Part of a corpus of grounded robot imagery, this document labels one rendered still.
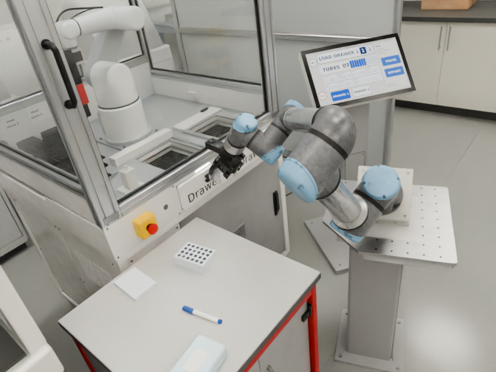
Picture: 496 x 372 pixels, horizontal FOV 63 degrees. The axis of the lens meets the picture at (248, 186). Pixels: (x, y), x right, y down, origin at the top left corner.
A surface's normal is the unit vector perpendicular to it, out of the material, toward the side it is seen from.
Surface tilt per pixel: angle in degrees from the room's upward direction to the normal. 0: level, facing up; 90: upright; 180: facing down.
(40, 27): 90
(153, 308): 0
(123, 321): 0
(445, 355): 0
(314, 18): 90
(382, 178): 38
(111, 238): 90
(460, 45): 90
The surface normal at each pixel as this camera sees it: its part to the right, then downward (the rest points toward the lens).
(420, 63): -0.62, 0.48
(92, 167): 0.77, 0.26
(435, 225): -0.11, -0.84
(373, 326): -0.32, 0.54
